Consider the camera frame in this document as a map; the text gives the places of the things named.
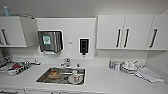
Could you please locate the chrome sink faucet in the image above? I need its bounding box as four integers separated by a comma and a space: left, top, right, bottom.
59, 56, 72, 69

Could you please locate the blue dish soap bottle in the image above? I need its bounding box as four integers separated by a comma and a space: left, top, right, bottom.
107, 58, 116, 71

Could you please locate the steel kitchen sink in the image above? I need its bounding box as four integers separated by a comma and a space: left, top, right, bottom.
35, 66, 87, 85

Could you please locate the small clear bottle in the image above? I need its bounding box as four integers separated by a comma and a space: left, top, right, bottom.
114, 61, 121, 72

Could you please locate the stack of white plates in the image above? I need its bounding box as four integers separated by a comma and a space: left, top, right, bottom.
119, 59, 140, 75

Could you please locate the white upper wall cabinet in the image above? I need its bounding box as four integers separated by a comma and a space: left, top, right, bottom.
95, 13, 168, 52

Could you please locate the black soap dispenser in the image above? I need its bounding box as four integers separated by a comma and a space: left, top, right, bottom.
78, 37, 91, 58

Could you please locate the steel paper towel dispenser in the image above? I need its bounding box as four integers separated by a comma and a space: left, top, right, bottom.
37, 29, 65, 54

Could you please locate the orange bowl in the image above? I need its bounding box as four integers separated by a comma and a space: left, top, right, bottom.
47, 68, 62, 80

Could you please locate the dish rack with utensils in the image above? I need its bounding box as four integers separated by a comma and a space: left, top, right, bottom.
0, 57, 35, 76

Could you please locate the light blue bottle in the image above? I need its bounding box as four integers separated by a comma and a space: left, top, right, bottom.
2, 5, 11, 18

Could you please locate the white cup on plate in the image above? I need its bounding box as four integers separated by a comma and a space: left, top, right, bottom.
68, 68, 83, 84

